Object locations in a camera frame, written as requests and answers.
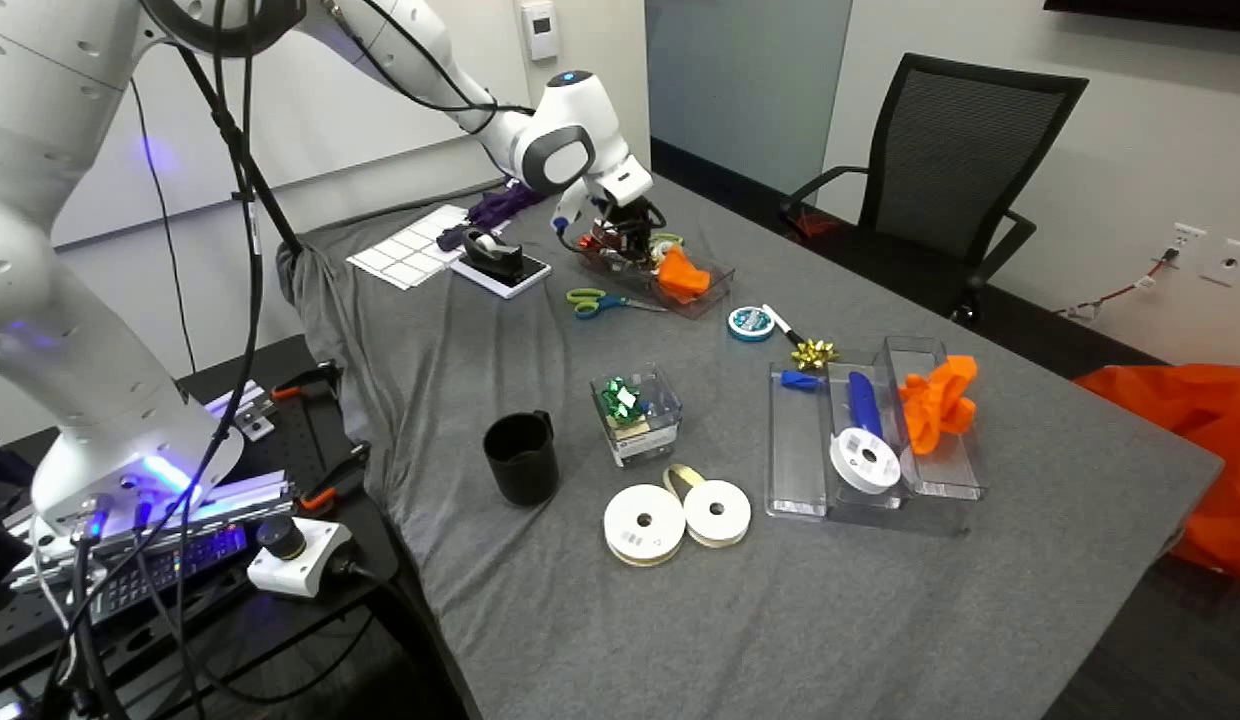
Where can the black mug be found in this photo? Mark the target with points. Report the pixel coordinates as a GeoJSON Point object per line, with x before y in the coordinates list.
{"type": "Point", "coordinates": [521, 460]}

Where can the green gift bow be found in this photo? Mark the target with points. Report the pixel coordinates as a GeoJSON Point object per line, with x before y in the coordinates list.
{"type": "Point", "coordinates": [621, 404]}

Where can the clear three-compartment organizer tray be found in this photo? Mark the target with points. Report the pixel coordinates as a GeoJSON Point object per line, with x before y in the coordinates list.
{"type": "Point", "coordinates": [797, 467]}

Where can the purple folded umbrella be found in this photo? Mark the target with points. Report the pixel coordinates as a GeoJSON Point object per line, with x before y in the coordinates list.
{"type": "Point", "coordinates": [503, 200]}

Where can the large white ribbon spool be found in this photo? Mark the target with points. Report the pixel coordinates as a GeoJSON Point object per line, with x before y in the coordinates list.
{"type": "Point", "coordinates": [643, 526]}

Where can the teal ribbon spool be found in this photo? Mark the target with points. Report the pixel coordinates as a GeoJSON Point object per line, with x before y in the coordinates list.
{"type": "Point", "coordinates": [749, 323]}

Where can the grey tablecloth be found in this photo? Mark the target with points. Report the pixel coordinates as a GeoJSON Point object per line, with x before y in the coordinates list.
{"type": "Point", "coordinates": [782, 612]}

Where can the white emergency stop button box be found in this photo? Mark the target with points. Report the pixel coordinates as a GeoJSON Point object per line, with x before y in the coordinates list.
{"type": "Point", "coordinates": [300, 561]}

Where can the orange ribbon bundle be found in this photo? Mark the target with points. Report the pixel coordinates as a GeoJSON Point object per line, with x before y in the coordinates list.
{"type": "Point", "coordinates": [938, 404]}

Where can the small square clear container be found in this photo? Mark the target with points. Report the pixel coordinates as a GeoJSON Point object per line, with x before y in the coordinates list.
{"type": "Point", "coordinates": [643, 440]}

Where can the black mesh office chair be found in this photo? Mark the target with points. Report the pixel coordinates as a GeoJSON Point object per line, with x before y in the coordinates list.
{"type": "Point", "coordinates": [960, 147]}

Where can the white spool with gold ribbon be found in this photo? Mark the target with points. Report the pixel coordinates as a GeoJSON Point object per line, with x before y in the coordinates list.
{"type": "Point", "coordinates": [719, 512]}

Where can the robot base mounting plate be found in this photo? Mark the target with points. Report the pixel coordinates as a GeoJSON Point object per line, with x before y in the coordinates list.
{"type": "Point", "coordinates": [181, 534]}

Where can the orange plastic bag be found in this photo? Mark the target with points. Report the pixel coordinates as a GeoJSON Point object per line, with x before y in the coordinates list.
{"type": "Point", "coordinates": [1202, 414]}

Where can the white wall outlet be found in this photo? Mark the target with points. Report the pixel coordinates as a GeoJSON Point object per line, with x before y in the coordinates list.
{"type": "Point", "coordinates": [1190, 240]}

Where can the small blue ribbon piece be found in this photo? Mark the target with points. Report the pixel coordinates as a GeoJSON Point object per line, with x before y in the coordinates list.
{"type": "Point", "coordinates": [801, 380]}

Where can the gold bow with dark specks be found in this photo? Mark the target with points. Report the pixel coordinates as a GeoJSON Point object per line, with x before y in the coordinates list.
{"type": "Point", "coordinates": [815, 353]}

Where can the white wall whiteboard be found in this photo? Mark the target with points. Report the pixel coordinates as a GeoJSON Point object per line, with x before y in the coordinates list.
{"type": "Point", "coordinates": [326, 123]}

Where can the black wall television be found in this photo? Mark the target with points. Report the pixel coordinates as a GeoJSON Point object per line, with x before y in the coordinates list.
{"type": "Point", "coordinates": [1153, 11]}

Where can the black tripod pole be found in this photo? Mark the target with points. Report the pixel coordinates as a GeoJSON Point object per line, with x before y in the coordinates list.
{"type": "Point", "coordinates": [245, 163]}

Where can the blue ribbon roll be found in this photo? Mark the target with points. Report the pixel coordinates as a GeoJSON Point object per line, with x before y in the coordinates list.
{"type": "Point", "coordinates": [864, 403]}

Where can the white label sheet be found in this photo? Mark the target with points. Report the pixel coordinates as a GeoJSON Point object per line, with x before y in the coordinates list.
{"type": "Point", "coordinates": [406, 250]}

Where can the orange gift bow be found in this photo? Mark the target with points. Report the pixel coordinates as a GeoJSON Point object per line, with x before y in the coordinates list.
{"type": "Point", "coordinates": [687, 277]}

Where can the black tape dispenser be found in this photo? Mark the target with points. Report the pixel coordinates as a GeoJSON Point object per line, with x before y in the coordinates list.
{"type": "Point", "coordinates": [488, 250]}

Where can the white wall thermostat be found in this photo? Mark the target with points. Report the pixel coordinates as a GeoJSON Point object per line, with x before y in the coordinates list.
{"type": "Point", "coordinates": [541, 24]}

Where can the white ribbon spool in tray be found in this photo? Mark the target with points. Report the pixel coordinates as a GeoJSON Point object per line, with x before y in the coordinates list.
{"type": "Point", "coordinates": [864, 460]}

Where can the black robot cart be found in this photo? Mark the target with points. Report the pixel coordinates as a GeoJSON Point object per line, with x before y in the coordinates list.
{"type": "Point", "coordinates": [312, 641]}

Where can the red ribbon bow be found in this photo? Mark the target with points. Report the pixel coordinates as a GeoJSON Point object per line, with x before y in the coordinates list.
{"type": "Point", "coordinates": [594, 247]}

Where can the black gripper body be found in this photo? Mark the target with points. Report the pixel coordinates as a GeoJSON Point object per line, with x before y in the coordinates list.
{"type": "Point", "coordinates": [626, 208]}

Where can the green and blue scissors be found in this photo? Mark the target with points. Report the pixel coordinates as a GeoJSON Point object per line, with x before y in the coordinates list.
{"type": "Point", "coordinates": [588, 301]}

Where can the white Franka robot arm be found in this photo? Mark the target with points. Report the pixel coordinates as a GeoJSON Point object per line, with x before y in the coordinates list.
{"type": "Point", "coordinates": [62, 360]}

